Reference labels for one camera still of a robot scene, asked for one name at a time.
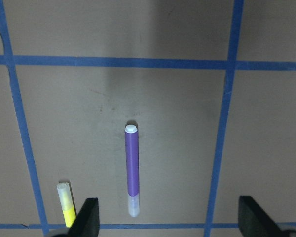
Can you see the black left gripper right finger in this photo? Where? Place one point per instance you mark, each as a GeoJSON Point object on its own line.
{"type": "Point", "coordinates": [253, 221]}

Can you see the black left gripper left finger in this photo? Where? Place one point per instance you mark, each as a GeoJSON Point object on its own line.
{"type": "Point", "coordinates": [87, 222]}

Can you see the yellow highlighter pen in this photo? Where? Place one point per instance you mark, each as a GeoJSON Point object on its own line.
{"type": "Point", "coordinates": [67, 204]}

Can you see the purple highlighter pen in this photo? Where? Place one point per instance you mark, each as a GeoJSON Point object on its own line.
{"type": "Point", "coordinates": [132, 169]}

